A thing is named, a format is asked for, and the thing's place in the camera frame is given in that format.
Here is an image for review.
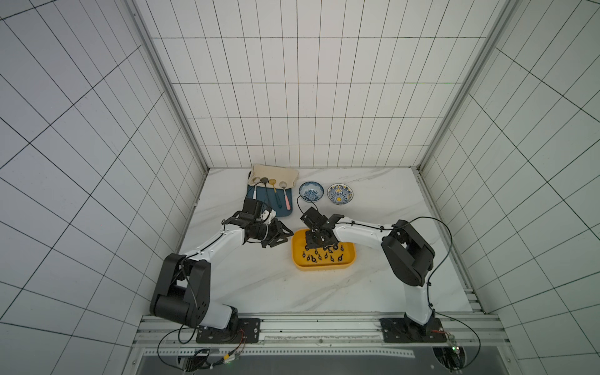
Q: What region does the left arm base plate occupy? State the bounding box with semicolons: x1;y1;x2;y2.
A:
196;318;262;345

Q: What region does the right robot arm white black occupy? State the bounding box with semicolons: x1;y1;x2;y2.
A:
301;207;435;328

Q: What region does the yellow plastic storage tray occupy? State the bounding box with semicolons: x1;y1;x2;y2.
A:
292;229;356;271

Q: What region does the pink handled spoon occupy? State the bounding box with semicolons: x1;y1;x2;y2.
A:
279;181;292;211

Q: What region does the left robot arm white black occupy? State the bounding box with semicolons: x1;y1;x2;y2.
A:
149;198;294;331

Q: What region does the black handled spoon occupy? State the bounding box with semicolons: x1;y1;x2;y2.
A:
260;177;270;201

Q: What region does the dark blue rectangular tray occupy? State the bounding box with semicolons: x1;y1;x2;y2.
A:
246;183;293;217

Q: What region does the gold blue handled spoon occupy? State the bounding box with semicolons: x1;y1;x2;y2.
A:
269;179;282;208

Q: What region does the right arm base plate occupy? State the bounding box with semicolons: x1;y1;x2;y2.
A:
380;318;448;344

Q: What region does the yellow blue patterned bowl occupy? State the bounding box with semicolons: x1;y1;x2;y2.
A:
327;183;354;206

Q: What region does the aluminium mounting rail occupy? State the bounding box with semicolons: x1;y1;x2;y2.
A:
133;312;509;358

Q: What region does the beige folded cloth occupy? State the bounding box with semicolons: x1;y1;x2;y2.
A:
248;164;299;188

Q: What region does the white handled spoon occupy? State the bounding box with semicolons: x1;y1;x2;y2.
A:
252;177;260;199

